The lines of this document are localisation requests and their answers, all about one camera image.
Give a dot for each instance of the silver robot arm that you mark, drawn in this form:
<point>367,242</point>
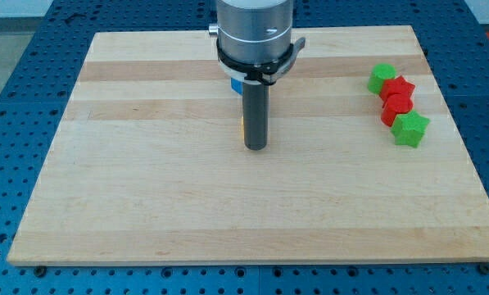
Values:
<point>254,31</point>

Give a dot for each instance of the blue cube block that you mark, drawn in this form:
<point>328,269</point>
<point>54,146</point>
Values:
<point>236,86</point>

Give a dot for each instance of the yellow block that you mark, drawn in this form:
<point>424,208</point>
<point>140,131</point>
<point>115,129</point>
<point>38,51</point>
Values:
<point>242,127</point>

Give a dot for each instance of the dark grey cylindrical pointer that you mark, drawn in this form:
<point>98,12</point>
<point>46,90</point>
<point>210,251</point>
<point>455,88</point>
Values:
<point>255,108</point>

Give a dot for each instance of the light wooden board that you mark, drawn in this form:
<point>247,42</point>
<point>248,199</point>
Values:
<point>148,165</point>

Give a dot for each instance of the green cylinder block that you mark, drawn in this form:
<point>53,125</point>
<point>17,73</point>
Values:
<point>379,74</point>

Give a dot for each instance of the red cylinder block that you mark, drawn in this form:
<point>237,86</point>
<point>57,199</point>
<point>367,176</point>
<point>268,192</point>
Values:
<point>395,105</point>

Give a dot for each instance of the green star block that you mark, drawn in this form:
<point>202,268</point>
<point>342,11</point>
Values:
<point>409,128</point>

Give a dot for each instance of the red star block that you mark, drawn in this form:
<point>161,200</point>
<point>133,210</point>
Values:
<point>398,85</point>

